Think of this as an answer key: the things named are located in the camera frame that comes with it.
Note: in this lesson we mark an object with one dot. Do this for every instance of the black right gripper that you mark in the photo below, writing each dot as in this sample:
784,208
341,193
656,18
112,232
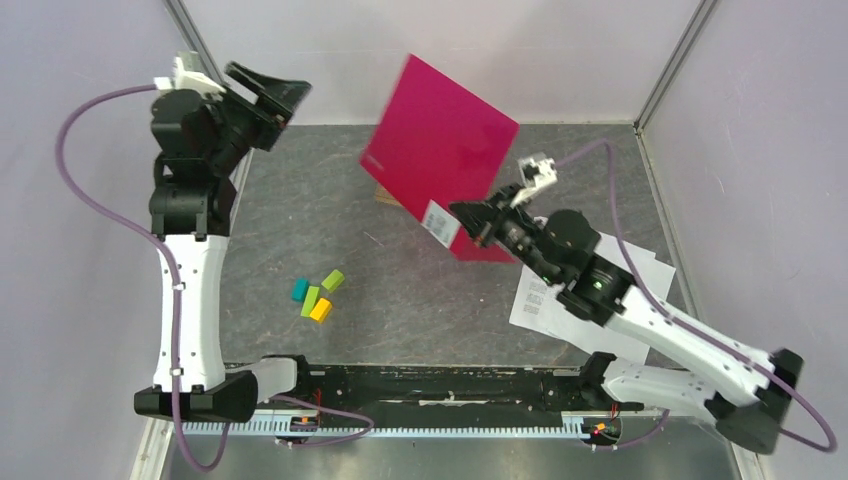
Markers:
485,219

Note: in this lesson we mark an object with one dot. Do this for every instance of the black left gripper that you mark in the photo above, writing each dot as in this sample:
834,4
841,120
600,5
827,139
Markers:
279,97

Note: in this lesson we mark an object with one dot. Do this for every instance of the red file folder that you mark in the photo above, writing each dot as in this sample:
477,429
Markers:
439,143

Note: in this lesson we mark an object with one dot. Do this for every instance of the white printed paper stack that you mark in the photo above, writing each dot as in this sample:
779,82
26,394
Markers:
541,307

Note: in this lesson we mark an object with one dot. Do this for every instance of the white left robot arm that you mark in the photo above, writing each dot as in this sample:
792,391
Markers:
191,219

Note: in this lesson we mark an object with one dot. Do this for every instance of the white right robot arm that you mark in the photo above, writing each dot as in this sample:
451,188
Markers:
744,392

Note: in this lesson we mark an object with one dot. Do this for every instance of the wooden chessboard box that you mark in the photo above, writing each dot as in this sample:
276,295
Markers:
382,195

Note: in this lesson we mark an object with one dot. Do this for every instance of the lime green long block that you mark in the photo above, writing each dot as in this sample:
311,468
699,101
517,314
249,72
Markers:
312,295

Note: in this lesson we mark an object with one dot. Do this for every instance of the teal wooden block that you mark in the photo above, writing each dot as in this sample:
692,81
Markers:
300,289

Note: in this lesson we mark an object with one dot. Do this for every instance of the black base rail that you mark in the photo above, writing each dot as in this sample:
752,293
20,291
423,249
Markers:
454,396

